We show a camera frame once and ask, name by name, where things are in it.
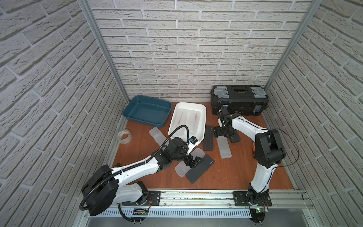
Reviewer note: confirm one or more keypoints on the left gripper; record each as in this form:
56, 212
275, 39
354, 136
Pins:
191, 158

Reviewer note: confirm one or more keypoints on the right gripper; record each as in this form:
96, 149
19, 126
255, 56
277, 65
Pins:
217, 132

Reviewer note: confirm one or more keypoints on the translucent case red content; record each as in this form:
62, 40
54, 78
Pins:
193, 121

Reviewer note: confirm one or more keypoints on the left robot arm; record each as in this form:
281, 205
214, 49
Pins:
109, 186

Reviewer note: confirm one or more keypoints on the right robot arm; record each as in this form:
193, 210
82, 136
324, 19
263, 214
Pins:
268, 151

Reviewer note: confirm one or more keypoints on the black pencil case tilted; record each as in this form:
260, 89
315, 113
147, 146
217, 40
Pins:
234, 138

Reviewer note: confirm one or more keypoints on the ribbed translucent pencil case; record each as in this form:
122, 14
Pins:
182, 169

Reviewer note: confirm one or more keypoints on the black pencil case upright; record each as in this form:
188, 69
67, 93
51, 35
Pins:
208, 143

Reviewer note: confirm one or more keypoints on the black pencil case front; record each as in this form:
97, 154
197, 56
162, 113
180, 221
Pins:
201, 166

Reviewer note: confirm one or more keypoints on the white storage bin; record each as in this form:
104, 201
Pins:
200, 133

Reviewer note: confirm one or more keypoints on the teal storage bin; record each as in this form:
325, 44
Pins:
148, 111

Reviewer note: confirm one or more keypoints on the black plastic toolbox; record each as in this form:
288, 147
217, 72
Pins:
242, 99

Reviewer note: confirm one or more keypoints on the clear tape roll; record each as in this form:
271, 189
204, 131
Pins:
124, 136

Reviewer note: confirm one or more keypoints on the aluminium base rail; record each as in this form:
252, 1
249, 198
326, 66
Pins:
223, 199

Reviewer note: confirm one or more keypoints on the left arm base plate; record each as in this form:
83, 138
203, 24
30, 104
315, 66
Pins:
147, 198

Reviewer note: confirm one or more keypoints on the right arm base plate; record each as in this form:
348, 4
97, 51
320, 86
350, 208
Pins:
248, 198

